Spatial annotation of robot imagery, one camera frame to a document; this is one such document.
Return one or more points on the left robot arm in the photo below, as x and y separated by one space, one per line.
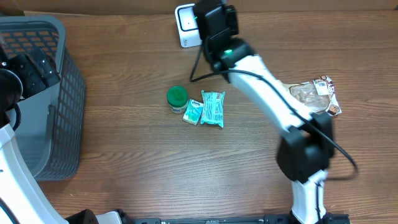
22 200

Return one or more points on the white barcode scanner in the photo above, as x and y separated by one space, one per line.
187 26

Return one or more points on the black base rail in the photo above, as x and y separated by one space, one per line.
266 219

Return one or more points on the teal wipes packet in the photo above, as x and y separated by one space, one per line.
213 112

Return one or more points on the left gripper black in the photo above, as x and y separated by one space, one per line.
28 69

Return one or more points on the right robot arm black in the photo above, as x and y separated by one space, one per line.
306 138

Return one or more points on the grey plastic basket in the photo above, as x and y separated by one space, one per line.
50 122

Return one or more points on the green lid jar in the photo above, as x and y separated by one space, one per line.
177 98

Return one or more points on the beige snack pouch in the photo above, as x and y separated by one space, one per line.
317 94

